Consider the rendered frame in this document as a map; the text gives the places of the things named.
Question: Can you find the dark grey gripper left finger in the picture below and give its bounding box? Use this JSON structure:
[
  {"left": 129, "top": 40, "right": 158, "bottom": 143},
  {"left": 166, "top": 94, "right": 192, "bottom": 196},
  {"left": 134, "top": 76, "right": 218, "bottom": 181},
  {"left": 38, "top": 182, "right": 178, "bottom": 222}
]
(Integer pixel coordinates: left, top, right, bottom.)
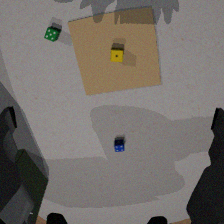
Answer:
[{"left": 0, "top": 106, "right": 34, "bottom": 224}]

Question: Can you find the blue die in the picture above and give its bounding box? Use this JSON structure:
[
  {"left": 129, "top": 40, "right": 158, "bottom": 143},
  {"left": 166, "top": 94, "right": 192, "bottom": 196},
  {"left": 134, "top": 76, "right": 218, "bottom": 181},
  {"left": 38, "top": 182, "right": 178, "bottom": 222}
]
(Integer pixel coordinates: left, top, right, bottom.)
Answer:
[{"left": 114, "top": 139, "right": 125, "bottom": 152}]

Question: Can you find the green die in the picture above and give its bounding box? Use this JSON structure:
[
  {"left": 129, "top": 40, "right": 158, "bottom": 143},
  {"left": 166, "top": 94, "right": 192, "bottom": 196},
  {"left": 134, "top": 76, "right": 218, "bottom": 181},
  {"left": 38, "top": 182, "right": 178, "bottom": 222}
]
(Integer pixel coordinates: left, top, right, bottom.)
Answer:
[{"left": 44, "top": 26, "right": 61, "bottom": 42}]

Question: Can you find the yellow die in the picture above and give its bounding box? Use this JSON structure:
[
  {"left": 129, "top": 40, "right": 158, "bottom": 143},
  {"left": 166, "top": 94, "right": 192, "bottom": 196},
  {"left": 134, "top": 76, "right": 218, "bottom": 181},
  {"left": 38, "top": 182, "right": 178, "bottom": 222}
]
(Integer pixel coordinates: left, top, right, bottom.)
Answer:
[{"left": 110, "top": 47, "right": 123, "bottom": 62}]

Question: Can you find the tan flat mat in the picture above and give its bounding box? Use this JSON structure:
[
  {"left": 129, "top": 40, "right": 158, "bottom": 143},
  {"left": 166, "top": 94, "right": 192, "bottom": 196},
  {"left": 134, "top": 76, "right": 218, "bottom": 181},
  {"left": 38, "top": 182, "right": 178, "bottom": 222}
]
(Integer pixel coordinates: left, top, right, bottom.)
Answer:
[{"left": 67, "top": 7, "right": 161, "bottom": 96}]

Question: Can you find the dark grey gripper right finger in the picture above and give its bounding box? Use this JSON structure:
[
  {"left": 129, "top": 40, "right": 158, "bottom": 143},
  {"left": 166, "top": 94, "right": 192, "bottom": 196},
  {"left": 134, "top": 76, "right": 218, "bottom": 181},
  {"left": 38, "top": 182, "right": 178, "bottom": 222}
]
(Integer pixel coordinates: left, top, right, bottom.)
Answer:
[{"left": 186, "top": 108, "right": 224, "bottom": 224}]

